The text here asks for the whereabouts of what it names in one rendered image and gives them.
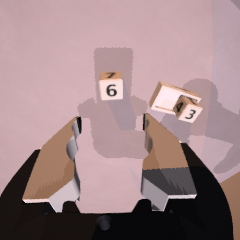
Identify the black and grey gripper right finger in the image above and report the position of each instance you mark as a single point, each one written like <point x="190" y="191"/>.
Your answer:
<point x="175" y="180"/>

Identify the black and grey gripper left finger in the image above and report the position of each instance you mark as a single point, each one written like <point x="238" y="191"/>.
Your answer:
<point x="44" y="182"/>

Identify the white number cube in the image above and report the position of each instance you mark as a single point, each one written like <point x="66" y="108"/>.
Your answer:
<point x="187" y="108"/>
<point x="111" y="85"/>

